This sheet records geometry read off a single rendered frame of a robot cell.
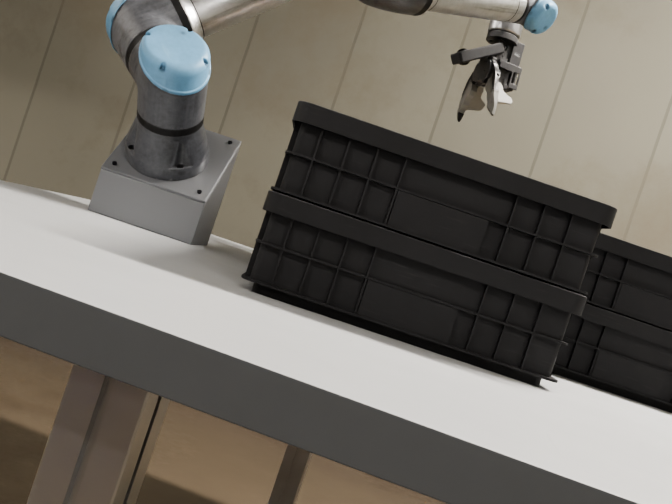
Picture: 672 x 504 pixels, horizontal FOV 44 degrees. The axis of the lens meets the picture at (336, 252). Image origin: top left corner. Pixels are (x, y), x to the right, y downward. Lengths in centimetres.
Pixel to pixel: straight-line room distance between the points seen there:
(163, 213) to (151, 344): 96
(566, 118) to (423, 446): 280
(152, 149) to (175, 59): 17
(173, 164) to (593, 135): 208
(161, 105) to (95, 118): 210
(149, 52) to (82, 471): 89
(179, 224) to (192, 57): 29
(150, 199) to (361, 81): 189
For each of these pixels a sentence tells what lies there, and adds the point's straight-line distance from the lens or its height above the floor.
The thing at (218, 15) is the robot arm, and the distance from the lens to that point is 155.
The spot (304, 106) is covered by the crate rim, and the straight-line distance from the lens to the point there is 97.
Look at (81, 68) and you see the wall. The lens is 359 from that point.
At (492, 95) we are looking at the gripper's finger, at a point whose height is 119.
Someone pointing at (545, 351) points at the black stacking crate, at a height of 74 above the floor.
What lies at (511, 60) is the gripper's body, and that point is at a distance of 195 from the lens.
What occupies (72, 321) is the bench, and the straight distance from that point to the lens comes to 56.
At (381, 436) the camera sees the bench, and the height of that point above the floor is 68.
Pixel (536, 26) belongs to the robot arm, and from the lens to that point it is 181.
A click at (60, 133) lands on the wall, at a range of 357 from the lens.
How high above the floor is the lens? 79
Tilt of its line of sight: 1 degrees down
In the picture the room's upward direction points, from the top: 19 degrees clockwise
